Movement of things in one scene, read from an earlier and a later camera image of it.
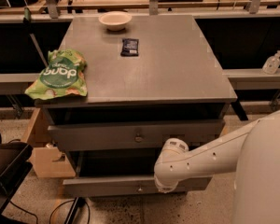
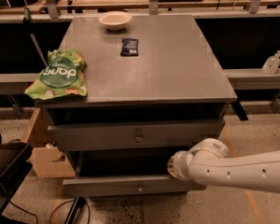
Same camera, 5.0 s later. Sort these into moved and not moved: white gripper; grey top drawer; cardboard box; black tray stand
Moved: white gripper
Not moved: cardboard box; grey top drawer; black tray stand
